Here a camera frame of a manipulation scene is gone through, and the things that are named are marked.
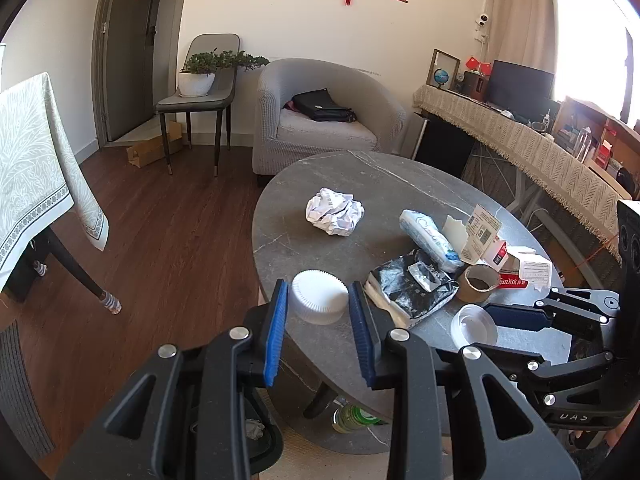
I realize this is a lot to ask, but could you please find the brown wooden speaker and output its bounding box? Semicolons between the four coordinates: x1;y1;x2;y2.
461;71;490;101

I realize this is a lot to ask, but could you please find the black desk panel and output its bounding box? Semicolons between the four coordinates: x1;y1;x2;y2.
414;110;476;177

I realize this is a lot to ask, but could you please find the blue white tissue pack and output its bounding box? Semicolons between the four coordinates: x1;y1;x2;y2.
399;209;465;273

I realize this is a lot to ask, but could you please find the brown cardboard tape core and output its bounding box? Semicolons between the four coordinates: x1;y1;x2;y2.
457;264;501;305

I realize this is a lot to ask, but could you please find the white paper bowl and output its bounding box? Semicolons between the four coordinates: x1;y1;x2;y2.
291;270;349;325

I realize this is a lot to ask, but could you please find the black computer monitor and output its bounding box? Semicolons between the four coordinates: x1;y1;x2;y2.
486;60;556;110

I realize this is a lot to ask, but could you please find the brown cardboard box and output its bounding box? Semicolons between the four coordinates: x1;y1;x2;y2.
126;121;184;167

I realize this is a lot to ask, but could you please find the black trash bin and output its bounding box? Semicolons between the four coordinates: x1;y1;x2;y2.
190;385;287;471

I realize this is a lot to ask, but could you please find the wooden picture frame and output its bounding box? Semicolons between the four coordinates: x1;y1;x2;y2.
426;49;462;90

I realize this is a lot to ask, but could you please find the dark ribbed mat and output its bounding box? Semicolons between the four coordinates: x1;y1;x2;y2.
0;320;55;463

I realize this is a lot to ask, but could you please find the bright window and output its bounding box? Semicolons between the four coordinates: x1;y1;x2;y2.
552;0;640;123

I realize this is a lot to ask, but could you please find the grey dining chair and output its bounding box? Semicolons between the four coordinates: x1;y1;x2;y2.
156;33;241;177

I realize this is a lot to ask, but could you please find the green plastic bottle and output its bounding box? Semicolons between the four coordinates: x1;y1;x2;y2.
332;400;391;435

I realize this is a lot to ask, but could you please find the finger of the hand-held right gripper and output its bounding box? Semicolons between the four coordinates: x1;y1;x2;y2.
484;287;623;333
472;342;617;402

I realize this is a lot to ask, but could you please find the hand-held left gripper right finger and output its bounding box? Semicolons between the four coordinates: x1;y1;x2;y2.
348;280;582;480

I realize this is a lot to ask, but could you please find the grey door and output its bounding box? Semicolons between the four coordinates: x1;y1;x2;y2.
102;0;166;143

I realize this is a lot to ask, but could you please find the black white plastic bag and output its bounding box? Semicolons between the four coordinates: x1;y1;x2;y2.
364;249;460;331

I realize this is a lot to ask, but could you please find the pale green patterned tablecloth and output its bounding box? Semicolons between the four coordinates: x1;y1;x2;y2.
0;72;110;291

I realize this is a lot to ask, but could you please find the black handbag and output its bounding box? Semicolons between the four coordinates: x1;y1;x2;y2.
291;88;358;123

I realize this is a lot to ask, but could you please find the grey armchair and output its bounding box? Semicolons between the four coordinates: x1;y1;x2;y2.
251;58;408;188

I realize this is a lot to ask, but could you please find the person's right hand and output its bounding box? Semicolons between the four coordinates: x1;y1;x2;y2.
567;412;638;455

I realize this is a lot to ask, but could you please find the beige fringed table runner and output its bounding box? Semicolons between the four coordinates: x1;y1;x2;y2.
412;84;633;261

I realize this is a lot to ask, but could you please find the white paper ball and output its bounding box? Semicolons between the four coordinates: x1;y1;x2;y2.
306;188;366;237

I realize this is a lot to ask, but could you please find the potted green plant white pot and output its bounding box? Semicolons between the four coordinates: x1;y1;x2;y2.
178;49;271;98

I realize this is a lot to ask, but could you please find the small white printed box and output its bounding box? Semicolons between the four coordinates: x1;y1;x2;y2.
507;246;554;292

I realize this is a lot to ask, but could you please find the torn white cardboard box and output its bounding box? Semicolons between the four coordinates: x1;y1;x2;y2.
444;203;502;265

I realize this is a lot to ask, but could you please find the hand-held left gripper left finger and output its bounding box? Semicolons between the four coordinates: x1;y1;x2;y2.
55;279;290;480

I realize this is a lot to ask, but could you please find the wooden desktop shelf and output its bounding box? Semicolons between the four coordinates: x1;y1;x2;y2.
555;97;640;198

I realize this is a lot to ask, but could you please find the red white card package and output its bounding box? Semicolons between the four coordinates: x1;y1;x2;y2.
482;240;530;289

